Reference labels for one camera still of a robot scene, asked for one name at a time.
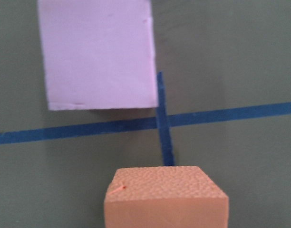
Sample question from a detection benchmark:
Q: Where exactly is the orange foam block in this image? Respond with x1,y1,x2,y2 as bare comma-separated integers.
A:
104,166,229,228

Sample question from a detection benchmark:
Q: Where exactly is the pink foam block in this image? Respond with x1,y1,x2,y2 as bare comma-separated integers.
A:
38,0,158,111

